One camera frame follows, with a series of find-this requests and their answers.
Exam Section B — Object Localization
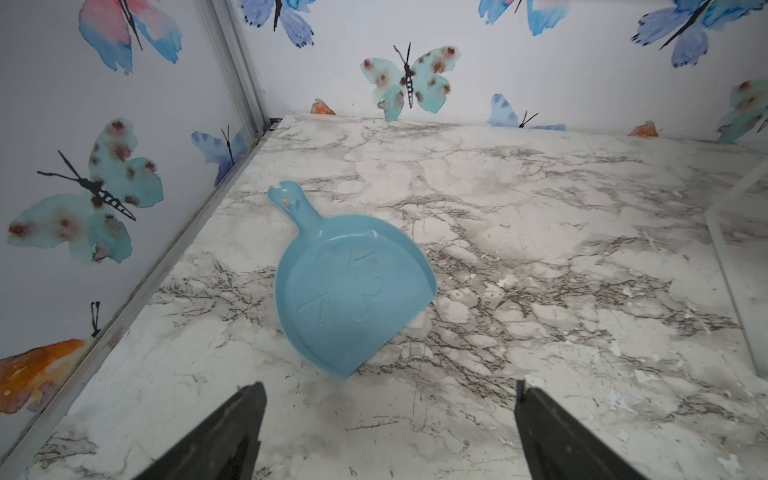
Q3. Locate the white two-tier shelf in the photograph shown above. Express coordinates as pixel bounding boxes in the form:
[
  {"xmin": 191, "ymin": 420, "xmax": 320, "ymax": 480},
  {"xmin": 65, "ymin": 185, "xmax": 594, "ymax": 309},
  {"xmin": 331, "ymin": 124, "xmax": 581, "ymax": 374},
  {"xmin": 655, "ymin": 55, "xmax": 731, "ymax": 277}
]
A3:
[{"xmin": 704, "ymin": 159, "xmax": 767, "ymax": 380}]

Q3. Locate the teal plastic paddle plate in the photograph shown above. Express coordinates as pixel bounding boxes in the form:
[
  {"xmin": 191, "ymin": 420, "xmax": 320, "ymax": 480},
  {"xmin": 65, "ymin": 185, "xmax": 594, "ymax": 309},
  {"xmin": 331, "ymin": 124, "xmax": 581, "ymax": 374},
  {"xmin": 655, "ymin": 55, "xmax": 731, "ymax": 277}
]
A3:
[{"xmin": 268, "ymin": 181, "xmax": 438, "ymax": 378}]

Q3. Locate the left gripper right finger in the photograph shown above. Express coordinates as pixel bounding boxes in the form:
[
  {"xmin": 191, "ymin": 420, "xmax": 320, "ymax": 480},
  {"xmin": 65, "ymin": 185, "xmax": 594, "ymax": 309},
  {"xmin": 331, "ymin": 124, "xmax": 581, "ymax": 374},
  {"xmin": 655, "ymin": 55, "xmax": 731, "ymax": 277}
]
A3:
[{"xmin": 514, "ymin": 379, "xmax": 646, "ymax": 480}]

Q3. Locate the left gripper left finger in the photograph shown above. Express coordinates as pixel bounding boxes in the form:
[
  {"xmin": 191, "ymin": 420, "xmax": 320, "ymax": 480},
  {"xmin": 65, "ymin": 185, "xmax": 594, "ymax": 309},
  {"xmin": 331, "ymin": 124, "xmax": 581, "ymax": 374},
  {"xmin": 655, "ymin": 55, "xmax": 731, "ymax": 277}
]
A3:
[{"xmin": 136, "ymin": 382, "xmax": 267, "ymax": 480}]

